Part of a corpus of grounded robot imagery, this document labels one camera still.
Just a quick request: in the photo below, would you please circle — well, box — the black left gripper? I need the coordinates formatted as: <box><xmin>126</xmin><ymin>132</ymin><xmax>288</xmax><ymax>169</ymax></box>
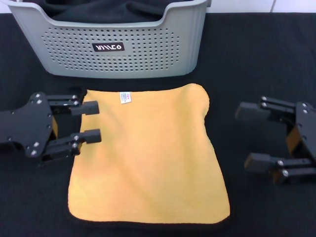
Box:
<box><xmin>0</xmin><ymin>92</ymin><xmax>102</xmax><ymax>161</ymax></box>

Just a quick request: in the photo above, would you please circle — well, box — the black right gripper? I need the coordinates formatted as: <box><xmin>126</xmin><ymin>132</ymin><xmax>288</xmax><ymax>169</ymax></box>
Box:
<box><xmin>235</xmin><ymin>96</ymin><xmax>316</xmax><ymax>186</ymax></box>

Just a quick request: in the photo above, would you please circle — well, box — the yellow towel with black edge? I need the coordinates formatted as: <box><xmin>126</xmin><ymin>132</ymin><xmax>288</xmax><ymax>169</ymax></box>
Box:
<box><xmin>66</xmin><ymin>82</ymin><xmax>232</xmax><ymax>230</ymax></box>

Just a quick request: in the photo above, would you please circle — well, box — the black tablecloth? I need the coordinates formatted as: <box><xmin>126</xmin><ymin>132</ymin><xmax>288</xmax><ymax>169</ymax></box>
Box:
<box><xmin>0</xmin><ymin>12</ymin><xmax>316</xmax><ymax>237</ymax></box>

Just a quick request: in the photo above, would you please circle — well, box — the grey perforated plastic storage box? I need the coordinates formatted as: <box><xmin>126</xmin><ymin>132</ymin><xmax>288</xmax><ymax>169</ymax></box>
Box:
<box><xmin>7</xmin><ymin>0</ymin><xmax>208</xmax><ymax>80</ymax></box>

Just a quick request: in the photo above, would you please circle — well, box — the black cloth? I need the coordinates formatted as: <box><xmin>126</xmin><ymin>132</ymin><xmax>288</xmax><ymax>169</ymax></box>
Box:
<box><xmin>44</xmin><ymin>0</ymin><xmax>177</xmax><ymax>24</ymax></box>

